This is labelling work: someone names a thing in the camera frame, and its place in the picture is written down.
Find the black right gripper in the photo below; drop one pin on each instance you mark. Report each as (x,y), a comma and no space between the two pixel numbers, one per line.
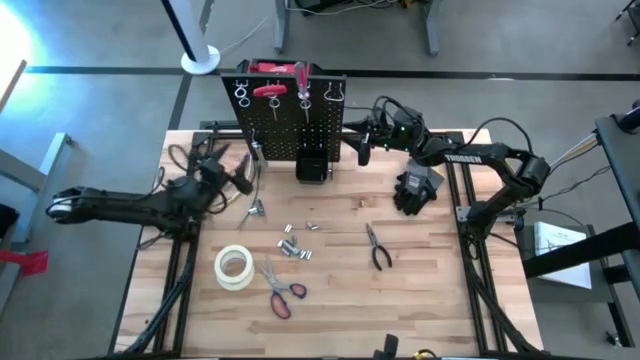
(395,132)

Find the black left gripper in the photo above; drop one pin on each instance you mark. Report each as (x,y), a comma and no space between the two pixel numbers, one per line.
(215,175)

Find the chrome combination wrench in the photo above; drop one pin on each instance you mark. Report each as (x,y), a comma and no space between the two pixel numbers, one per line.
(248,161)
(262,161)
(257,150)

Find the black perforated pegboard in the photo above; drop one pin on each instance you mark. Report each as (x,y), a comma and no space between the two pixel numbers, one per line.
(280,130)

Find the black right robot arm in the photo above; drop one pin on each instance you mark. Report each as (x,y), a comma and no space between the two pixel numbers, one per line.
(480,157)

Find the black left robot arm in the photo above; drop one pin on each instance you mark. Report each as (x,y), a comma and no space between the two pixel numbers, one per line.
(125,210)

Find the chrome J hook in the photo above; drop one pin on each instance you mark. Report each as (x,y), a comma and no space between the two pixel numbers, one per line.
(253,135)

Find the chrome wide U hook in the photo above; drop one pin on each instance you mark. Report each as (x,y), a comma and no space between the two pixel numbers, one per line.
(328,96)

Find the large chrome socket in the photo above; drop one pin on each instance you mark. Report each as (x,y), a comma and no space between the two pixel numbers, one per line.
(257,209)

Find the black pegboard bin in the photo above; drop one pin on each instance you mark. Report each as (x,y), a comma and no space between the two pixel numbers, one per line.
(312,167)

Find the black work gloves with tag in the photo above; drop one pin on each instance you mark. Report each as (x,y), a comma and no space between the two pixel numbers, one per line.
(415,197)

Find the red black toolbox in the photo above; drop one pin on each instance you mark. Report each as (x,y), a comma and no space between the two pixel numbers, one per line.
(272,67)

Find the white tower fan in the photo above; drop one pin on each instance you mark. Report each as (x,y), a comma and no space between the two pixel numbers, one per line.
(200,62)

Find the grey desk leg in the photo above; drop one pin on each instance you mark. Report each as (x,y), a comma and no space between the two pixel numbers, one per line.
(433,30)
(281,30)

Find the grey metal mounting plate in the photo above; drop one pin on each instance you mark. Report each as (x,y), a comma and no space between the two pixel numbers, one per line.
(462,215)

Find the light grey bench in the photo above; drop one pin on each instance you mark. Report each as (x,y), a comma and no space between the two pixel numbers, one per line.
(52,160)

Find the small black block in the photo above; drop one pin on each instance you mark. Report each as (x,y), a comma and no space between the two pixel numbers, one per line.
(391,347)

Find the white booklet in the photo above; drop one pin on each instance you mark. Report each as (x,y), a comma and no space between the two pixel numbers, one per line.
(555,235)

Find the red floor item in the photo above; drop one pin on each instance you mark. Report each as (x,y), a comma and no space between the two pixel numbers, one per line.
(32,261)

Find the black side stand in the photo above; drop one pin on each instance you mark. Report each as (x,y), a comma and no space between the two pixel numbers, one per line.
(620,160)

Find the grey side table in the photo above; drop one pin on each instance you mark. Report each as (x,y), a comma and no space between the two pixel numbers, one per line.
(600,285)

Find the black office chair base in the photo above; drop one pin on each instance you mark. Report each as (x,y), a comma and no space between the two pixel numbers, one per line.
(634,10)

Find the black aluminium table frame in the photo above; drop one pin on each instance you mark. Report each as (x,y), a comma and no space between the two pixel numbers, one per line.
(178,325)

